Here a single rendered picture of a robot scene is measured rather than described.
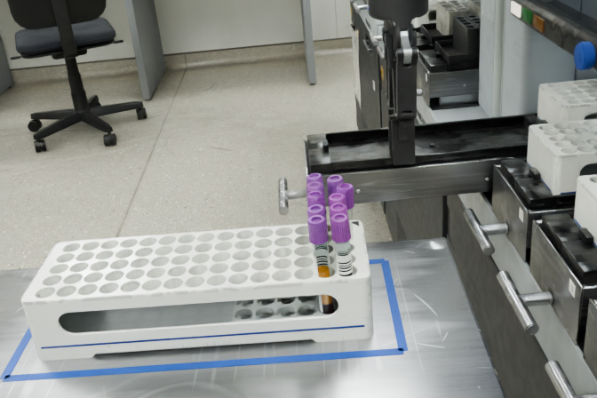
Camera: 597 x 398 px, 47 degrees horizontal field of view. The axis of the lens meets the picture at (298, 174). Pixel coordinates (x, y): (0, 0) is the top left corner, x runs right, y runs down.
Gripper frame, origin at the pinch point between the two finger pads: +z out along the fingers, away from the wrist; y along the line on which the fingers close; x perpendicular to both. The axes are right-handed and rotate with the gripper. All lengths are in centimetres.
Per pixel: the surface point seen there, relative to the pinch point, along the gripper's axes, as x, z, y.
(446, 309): 2.1, 2.4, -36.0
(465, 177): -8.3, 6.0, -2.2
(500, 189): -11.5, 5.7, -7.5
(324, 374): 13.6, 2.5, -42.9
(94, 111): 117, 73, 249
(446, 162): -5.8, 3.8, -1.6
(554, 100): -21.7, -2.0, 2.6
